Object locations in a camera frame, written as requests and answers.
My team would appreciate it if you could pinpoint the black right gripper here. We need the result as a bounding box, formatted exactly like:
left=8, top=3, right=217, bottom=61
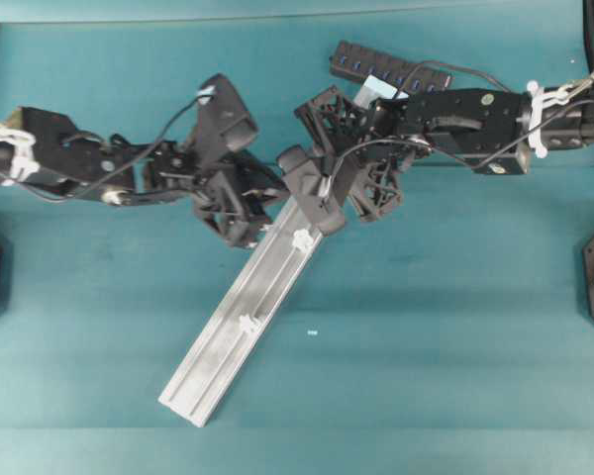
left=294, top=86, right=426, bottom=223

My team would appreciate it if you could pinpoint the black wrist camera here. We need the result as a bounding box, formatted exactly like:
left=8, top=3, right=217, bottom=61
left=277, top=145, right=358, bottom=236
left=193, top=73, right=258, bottom=160

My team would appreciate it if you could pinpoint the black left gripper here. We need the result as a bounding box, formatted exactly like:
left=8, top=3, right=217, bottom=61
left=138, top=140, right=289, bottom=248

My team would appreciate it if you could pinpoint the white zip-tie ring middle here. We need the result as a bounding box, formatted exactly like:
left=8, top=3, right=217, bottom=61
left=290, top=228, right=316, bottom=253

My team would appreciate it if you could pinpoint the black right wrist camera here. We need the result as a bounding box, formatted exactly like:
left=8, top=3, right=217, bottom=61
left=277, top=145, right=358, bottom=236

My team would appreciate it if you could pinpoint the black USB hub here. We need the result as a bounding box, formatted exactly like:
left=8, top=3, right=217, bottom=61
left=329, top=41, right=451, bottom=95

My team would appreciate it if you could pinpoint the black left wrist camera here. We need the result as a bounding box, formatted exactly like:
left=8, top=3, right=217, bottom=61
left=193, top=73, right=258, bottom=160

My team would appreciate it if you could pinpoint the black hub power cable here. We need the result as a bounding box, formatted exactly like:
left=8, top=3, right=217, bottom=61
left=410, top=59, right=531, bottom=93

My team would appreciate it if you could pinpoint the aluminium extrusion rail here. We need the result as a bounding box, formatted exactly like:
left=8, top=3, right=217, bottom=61
left=157, top=73, right=411, bottom=428

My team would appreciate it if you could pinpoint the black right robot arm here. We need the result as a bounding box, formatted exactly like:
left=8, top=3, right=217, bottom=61
left=278, top=83, right=594, bottom=234

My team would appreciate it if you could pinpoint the black USB cable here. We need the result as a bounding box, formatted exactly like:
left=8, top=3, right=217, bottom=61
left=319, top=98, right=594, bottom=199

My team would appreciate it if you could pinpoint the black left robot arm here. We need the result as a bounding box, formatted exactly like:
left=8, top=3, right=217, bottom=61
left=0, top=105, right=288, bottom=248

